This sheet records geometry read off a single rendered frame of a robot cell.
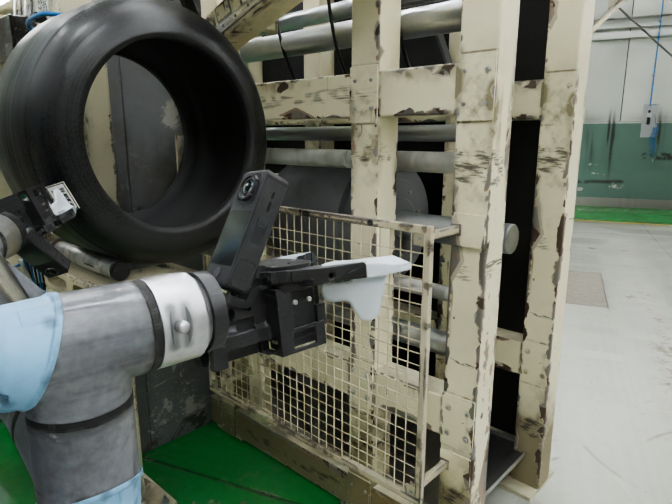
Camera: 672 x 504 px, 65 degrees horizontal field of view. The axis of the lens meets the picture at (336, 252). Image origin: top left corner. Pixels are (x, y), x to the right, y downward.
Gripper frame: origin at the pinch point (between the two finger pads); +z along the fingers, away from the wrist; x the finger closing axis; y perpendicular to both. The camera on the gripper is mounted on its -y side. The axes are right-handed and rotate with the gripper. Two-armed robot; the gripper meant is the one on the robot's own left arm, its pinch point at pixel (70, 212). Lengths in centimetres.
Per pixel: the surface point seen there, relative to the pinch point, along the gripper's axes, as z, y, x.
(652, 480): 52, -160, -115
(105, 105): 49, 20, 6
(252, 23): 59, 26, -39
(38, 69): 4.1, 26.3, -5.8
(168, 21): 22.5, 28.5, -27.4
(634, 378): 133, -182, -145
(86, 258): 15.0, -12.2, 11.4
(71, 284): 14.9, -16.8, 18.1
